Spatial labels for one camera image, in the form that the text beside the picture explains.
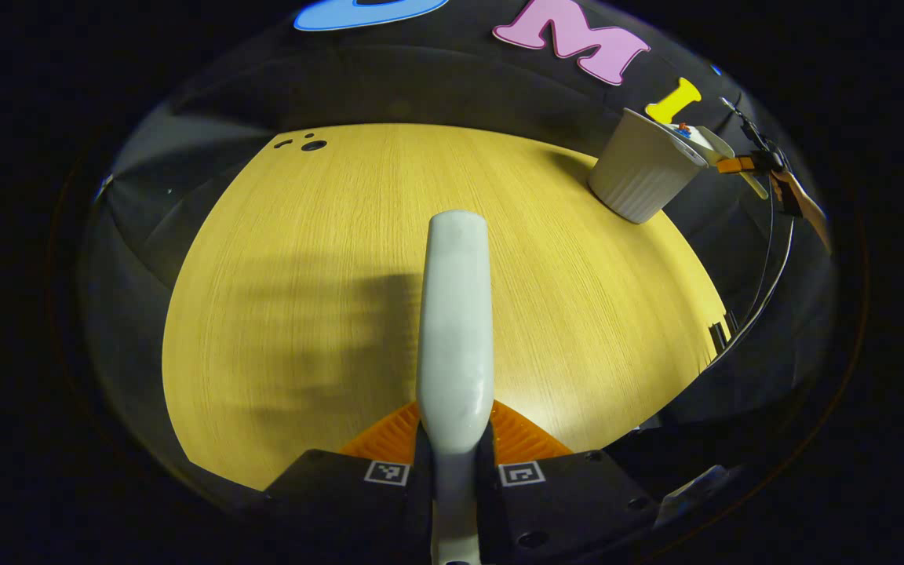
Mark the yellow wooden desktop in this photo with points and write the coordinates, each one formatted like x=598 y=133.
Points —
x=303 y=235

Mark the silver metal clip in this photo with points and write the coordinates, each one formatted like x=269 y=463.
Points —
x=102 y=187

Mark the white ribbed garbage bin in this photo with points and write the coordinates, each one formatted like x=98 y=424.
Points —
x=636 y=173

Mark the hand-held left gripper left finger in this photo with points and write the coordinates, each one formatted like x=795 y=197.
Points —
x=342 y=510

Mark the black backdrop cloth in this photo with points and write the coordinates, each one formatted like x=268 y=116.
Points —
x=421 y=86

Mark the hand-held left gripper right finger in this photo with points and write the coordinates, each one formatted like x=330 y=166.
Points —
x=562 y=510

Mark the white plastic dustpan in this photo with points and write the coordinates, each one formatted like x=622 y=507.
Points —
x=715 y=143

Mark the black clamp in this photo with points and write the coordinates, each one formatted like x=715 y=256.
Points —
x=720 y=333

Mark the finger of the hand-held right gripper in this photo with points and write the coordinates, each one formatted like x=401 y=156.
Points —
x=734 y=164

